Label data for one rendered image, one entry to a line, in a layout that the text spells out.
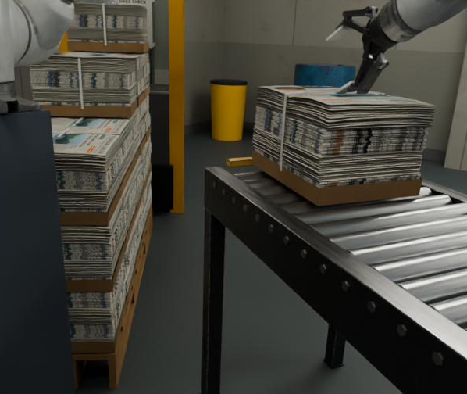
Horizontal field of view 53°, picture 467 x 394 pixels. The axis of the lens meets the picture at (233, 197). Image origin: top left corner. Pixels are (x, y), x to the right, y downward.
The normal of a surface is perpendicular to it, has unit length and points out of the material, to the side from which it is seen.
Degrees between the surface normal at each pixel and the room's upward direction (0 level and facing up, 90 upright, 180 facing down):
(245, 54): 90
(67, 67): 90
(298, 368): 0
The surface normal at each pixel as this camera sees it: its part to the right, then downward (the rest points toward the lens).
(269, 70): -0.55, 0.25
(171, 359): 0.04, -0.95
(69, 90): 0.11, 0.33
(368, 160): 0.36, 0.31
